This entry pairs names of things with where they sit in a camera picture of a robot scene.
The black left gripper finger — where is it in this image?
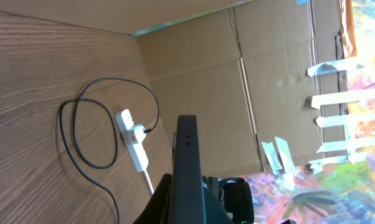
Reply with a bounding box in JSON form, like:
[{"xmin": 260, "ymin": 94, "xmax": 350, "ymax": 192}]
[{"xmin": 133, "ymin": 174, "xmax": 172, "ymax": 224}]

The white power strip cord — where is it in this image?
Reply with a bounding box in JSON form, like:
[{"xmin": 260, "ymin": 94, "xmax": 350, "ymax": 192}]
[{"xmin": 143, "ymin": 169, "xmax": 155, "ymax": 196}]

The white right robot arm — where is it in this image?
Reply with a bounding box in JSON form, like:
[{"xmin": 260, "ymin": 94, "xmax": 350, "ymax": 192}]
[{"xmin": 202, "ymin": 177, "xmax": 254, "ymax": 224}]

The white charger plug adapter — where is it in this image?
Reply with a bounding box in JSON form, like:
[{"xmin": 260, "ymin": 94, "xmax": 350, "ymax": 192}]
[{"xmin": 127, "ymin": 124, "xmax": 146, "ymax": 144}]

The white power strip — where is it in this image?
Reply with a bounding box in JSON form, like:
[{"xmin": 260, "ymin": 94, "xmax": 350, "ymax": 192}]
[{"xmin": 115, "ymin": 109, "xmax": 149, "ymax": 172}]

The Samsung Galaxy smartphone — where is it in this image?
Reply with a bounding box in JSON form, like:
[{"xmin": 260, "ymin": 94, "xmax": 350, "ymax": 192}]
[{"xmin": 168, "ymin": 115, "xmax": 206, "ymax": 224}]

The black charger cable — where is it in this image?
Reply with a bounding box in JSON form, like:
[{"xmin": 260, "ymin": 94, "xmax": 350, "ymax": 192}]
[{"xmin": 59, "ymin": 77, "xmax": 161, "ymax": 224}]

